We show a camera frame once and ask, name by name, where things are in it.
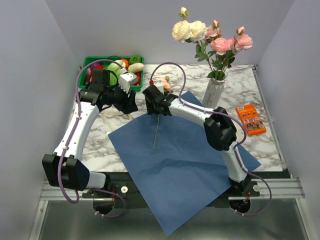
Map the red tomato toy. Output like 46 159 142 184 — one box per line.
95 65 104 70

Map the green toy cabbage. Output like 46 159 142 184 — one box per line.
103 63 122 86

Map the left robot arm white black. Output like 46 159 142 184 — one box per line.
42 69 138 198

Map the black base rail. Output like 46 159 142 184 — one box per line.
76 172 281 210

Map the green plastic basket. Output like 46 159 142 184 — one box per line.
78 55 144 92

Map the white ribbed vase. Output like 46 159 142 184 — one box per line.
202 78 226 109

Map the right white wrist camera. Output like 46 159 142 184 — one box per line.
149 80 164 94

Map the pink rose stem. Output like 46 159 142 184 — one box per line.
152 75 173 150
204 20 253 81

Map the purple onion toy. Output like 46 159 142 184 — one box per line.
90 62 101 70

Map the purple eggplant toy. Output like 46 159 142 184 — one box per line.
84 68 93 86

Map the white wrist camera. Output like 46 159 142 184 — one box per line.
118 72 138 93
149 80 164 94

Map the orange packet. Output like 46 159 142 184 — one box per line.
235 104 267 136

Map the blue wrapping paper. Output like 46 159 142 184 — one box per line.
107 90 262 237

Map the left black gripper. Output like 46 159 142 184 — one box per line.
104 81 139 114

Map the green bell pepper toy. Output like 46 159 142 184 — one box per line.
129 54 142 65

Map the white radish toy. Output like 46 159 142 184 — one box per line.
127 62 144 74

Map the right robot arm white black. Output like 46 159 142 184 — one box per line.
142 84 251 196

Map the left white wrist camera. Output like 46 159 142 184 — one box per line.
118 72 138 93

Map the cream rose stem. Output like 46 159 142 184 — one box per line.
171 6 219 72

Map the red chili toy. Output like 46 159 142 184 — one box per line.
134 72 141 86

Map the cream ribbon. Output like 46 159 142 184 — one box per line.
100 111 134 132

